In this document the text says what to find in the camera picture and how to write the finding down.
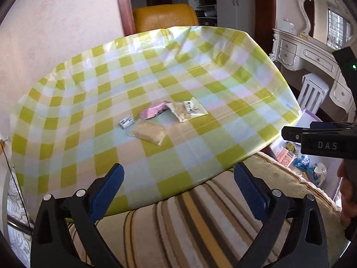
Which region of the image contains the white box on dresser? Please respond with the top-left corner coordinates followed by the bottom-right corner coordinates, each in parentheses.
top-left (280, 19), bottom-right (296, 34)

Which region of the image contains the green checked tablecloth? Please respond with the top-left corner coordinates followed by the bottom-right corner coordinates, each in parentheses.
top-left (10, 26), bottom-right (302, 211)

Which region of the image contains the white wardrobe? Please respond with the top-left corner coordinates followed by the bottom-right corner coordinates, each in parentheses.
top-left (216, 0), bottom-right (255, 35)

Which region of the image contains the person's right hand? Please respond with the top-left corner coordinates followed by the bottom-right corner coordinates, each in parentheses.
top-left (336, 159), bottom-right (357, 228)

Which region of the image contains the small blue white snack packet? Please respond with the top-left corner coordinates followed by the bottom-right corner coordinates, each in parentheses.
top-left (119, 115), bottom-right (135, 130)

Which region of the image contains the white clear snack packet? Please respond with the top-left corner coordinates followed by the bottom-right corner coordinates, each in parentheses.
top-left (166, 97), bottom-right (210, 123)

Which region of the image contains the blue white snack bag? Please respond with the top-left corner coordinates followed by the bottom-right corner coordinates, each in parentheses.
top-left (308, 163), bottom-right (327, 186)

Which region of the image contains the orange snack packet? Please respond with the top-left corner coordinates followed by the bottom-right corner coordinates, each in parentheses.
top-left (276, 148), bottom-right (296, 166)

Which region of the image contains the white slatted stool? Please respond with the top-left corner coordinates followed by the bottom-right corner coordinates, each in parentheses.
top-left (297, 73), bottom-right (330, 113)

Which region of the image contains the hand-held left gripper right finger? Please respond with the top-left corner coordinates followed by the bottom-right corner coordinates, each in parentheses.
top-left (234, 162), bottom-right (327, 268)

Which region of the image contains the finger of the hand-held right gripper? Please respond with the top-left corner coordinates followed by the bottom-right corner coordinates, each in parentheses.
top-left (309, 121), bottom-right (357, 131)
top-left (282, 126), bottom-right (357, 160)

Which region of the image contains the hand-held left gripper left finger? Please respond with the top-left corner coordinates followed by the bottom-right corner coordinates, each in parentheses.
top-left (30, 163), bottom-right (125, 268)

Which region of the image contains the beige cracker clear packet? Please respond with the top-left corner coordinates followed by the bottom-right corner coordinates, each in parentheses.
top-left (128, 121), bottom-right (167, 146)

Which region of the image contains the ornate white dressing table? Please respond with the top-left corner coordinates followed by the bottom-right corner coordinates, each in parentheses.
top-left (269, 28), bottom-right (357, 120)

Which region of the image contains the purple white storage box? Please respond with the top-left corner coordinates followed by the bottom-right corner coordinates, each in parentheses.
top-left (265, 108), bottom-right (342, 199)

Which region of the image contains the pink snack packet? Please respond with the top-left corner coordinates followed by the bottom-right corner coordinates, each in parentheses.
top-left (139, 100), bottom-right (171, 119)

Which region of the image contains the ornate white framed mirror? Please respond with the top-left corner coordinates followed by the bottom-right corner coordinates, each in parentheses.
top-left (297, 0), bottom-right (355, 48)

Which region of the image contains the thin black cable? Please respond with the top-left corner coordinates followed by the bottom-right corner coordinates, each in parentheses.
top-left (0, 138), bottom-right (35, 229)

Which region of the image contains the yellow leather chair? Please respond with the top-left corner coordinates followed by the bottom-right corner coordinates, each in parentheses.
top-left (132, 4), bottom-right (199, 33)

